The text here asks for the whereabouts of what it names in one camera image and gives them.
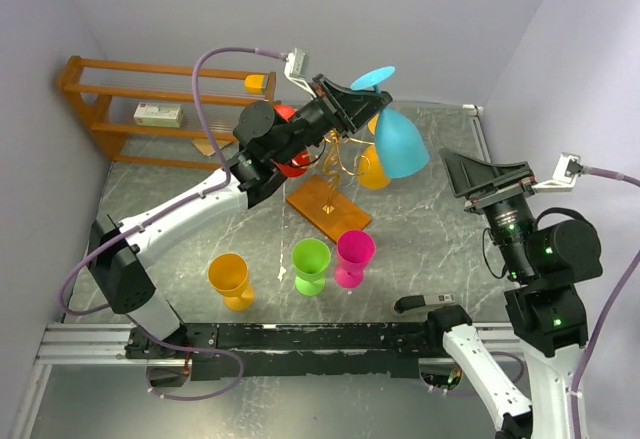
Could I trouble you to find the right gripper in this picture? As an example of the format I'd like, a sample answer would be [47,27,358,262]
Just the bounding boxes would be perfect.
[439,145,538,278]

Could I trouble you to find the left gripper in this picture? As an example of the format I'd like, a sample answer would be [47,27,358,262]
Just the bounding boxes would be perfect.
[275,75,396,167]

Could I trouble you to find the blue wine glass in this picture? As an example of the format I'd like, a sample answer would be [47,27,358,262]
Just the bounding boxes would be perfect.
[350,65,430,179]

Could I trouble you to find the orange wine glass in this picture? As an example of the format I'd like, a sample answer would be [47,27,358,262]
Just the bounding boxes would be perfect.
[208,253,255,311]
[356,142,391,190]

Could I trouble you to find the red wine glass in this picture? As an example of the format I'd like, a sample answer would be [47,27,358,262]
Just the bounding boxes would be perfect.
[274,104,311,178]

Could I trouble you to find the pink wine glass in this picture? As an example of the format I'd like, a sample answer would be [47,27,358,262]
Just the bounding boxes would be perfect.
[334,229,376,289]

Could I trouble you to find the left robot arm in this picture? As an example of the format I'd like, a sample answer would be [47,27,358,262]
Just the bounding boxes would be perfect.
[87,75,392,358]

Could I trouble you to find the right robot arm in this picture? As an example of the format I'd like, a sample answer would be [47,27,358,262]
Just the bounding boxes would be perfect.
[424,148,603,438]

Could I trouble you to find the wooden shelf rack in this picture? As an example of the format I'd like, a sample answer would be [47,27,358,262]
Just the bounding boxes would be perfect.
[57,55,278,170]

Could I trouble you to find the green wine glass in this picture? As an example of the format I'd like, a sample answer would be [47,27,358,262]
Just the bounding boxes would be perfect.
[292,238,331,297]

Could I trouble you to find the yellow block on shelf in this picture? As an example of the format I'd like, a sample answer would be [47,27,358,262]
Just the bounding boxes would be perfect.
[244,74,269,94]

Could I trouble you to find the black white stapler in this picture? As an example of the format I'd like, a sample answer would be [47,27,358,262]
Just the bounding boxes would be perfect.
[392,293,457,316]

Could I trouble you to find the white box on shelf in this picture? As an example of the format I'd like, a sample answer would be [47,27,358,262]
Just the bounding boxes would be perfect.
[133,102,184,127]

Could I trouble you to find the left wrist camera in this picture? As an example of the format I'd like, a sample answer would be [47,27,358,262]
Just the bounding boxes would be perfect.
[284,48,313,95]

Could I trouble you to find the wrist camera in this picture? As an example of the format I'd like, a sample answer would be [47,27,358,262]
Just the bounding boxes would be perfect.
[284,48,313,95]
[533,152,583,193]

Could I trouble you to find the gold wire glass rack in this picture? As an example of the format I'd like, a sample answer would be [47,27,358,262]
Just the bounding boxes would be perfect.
[286,131,372,243]

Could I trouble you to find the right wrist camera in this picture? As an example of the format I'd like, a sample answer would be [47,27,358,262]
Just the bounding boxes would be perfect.
[533,152,583,193]

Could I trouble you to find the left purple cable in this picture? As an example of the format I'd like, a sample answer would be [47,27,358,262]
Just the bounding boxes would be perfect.
[58,47,289,401]

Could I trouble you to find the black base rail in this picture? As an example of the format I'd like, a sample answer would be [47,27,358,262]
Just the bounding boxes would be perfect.
[124,321,471,383]

